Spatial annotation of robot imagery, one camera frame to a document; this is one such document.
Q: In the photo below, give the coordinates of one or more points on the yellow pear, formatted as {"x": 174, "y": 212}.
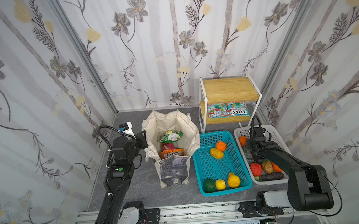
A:
{"x": 233, "y": 181}

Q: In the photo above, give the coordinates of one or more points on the white plastic basket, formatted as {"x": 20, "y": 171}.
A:
{"x": 248, "y": 158}

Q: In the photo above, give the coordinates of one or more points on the brown potato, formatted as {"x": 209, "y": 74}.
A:
{"x": 267, "y": 167}

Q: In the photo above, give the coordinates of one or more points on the orange candy bag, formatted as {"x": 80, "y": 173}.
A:
{"x": 168, "y": 153}

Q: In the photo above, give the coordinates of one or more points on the orange fruit in white basket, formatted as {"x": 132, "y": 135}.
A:
{"x": 276, "y": 168}

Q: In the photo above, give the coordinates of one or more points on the cream canvas tote bag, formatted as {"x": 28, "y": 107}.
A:
{"x": 172, "y": 171}

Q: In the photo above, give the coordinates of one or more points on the aluminium rail frame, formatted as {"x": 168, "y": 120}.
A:
{"x": 235, "y": 212}

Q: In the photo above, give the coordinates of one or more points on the white wooden two-tier shelf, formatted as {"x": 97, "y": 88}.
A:
{"x": 227, "y": 90}

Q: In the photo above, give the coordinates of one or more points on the teal plastic basket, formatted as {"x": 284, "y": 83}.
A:
{"x": 207, "y": 167}

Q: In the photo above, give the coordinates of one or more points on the teal Fox's candy bag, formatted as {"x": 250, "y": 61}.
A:
{"x": 238, "y": 109}

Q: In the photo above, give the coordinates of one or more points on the green avocado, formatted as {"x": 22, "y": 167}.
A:
{"x": 209, "y": 186}

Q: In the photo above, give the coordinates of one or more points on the orange tangerine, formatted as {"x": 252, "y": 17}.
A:
{"x": 221, "y": 146}

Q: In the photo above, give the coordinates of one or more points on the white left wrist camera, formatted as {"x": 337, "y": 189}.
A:
{"x": 126, "y": 128}

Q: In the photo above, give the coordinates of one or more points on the pink dragon fruit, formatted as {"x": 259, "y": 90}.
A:
{"x": 167, "y": 146}

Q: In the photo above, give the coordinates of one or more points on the red green candy bag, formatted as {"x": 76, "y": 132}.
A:
{"x": 218, "y": 111}

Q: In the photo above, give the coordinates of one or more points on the yellow lemon front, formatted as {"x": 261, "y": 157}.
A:
{"x": 220, "y": 184}

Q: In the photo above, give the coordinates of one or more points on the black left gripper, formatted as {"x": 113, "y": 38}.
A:
{"x": 141, "y": 139}

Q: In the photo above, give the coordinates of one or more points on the yellow bumpy fruit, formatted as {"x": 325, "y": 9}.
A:
{"x": 216, "y": 153}

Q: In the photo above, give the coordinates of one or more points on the dark cucumber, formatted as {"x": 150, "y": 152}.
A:
{"x": 270, "y": 177}

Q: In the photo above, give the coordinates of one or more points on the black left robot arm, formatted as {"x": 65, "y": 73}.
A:
{"x": 124, "y": 147}

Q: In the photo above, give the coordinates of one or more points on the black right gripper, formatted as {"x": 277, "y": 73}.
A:
{"x": 256, "y": 134}

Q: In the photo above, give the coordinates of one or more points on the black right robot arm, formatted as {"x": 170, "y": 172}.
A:
{"x": 308, "y": 186}

